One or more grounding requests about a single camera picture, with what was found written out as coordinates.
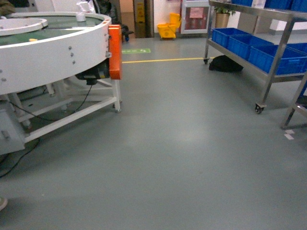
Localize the red fire equipment cabinet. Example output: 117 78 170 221
179 0 209 35

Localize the black bag under cart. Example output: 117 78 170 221
209 55 244 72

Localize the white round conveyor machine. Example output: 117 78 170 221
0 12 121 155

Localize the orange machine guard cover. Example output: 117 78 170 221
108 24 122 80

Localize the black machine power cable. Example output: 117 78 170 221
0 83 94 179

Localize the blue bin on cart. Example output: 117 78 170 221
227 34 273 60
212 28 250 48
248 44 307 76

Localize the gold planter with plant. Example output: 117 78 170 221
214 7 236 28

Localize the steel rolling shelf cart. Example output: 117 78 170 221
203 0 307 114

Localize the yellow mop bucket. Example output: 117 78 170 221
157 13 181 39

